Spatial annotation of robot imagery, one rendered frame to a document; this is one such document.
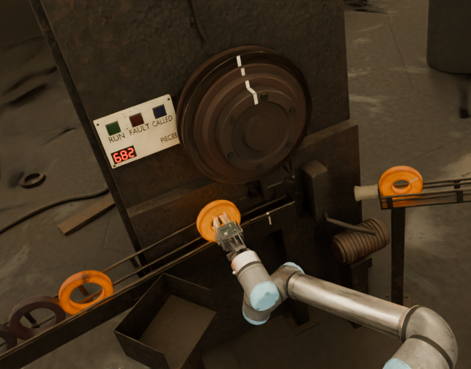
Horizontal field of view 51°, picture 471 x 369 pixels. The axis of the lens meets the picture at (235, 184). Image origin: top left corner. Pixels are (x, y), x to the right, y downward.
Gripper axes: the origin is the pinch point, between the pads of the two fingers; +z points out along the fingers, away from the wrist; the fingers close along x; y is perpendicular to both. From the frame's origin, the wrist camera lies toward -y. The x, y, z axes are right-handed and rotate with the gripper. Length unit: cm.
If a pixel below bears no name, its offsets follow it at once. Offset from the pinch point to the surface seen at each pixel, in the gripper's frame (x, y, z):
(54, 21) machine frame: 25, 64, 40
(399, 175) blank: -69, -6, -11
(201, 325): 19.8, -17.2, -25.7
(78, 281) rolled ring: 52, -9, 5
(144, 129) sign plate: 11.8, 25.3, 26.7
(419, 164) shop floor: -147, -102, 45
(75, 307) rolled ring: 57, -20, 2
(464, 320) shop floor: -87, -74, -52
